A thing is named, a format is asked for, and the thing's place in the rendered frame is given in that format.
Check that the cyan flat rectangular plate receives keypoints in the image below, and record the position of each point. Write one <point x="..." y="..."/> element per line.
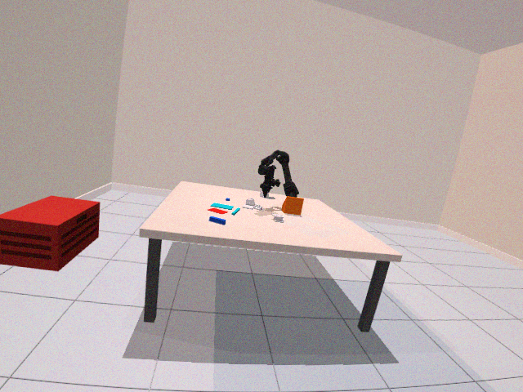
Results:
<point x="221" y="206"/>

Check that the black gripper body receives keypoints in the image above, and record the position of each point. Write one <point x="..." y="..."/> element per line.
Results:
<point x="266" y="184"/>

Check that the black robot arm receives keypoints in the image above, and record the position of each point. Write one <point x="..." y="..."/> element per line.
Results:
<point x="290" y="188"/>

